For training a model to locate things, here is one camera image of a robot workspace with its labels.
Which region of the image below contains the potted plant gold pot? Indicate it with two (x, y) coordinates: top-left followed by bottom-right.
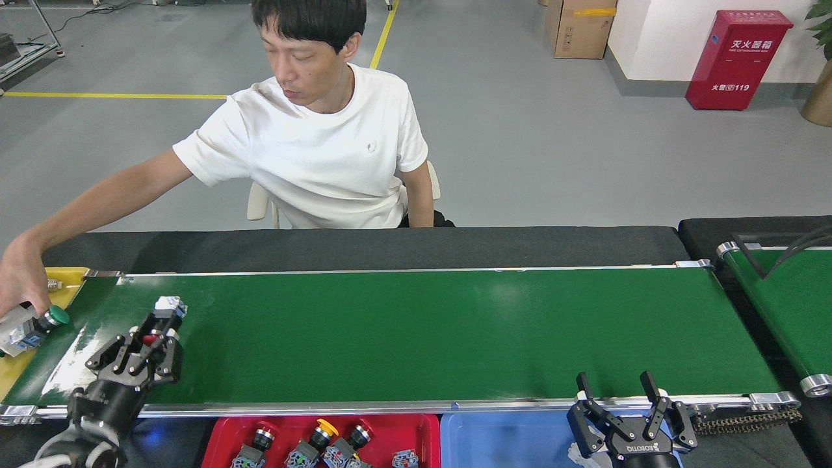
(799, 0), (832, 127)

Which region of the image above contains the red mushroom button switch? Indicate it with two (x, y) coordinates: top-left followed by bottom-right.
(139, 295), (189, 346)

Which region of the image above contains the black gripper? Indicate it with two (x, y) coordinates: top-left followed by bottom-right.
(567, 371), (698, 468)
(68, 328), (185, 443)

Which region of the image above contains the conveyor drive chain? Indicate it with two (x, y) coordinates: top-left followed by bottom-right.
(690, 408), (803, 436)

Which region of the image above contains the person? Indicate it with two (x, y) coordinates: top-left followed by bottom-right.
(0, 0), (456, 319)

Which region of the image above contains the long green conveyor belt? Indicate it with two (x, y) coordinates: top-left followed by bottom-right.
(0, 260), (801, 426)

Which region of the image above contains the grey office chair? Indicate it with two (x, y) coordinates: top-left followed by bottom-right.
(246, 160), (442, 229)

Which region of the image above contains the red plastic bin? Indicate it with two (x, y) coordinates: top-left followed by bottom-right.
(201, 413), (441, 468)

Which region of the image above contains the brown cardboard box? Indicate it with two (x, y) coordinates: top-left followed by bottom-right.
(545, 0), (618, 60)

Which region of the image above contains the narrow green conveyor belt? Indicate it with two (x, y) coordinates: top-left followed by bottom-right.
(716, 242), (832, 397)

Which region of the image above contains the black guide frame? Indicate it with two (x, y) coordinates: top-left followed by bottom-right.
(731, 226), (832, 280)

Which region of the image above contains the blue plastic bin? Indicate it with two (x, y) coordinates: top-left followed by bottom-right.
(439, 408), (684, 468)

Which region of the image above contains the metal frame rack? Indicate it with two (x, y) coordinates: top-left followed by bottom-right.
(0, 0), (66, 82)

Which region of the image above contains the person's right hand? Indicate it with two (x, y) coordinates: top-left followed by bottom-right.
(0, 235), (51, 319)

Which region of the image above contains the red push button switch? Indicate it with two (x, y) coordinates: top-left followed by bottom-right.
(322, 422), (375, 468)
(230, 421), (280, 468)

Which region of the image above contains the yellow mushroom button switch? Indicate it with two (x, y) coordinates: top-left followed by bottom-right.
(285, 419), (340, 468)

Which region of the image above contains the red fire extinguisher box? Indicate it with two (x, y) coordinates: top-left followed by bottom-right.
(685, 10), (794, 111)

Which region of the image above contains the yellow plastic tray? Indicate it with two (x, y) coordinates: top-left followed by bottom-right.
(0, 267), (90, 400)

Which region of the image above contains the green push button switch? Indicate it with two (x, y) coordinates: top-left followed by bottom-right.
(12, 304), (71, 352)

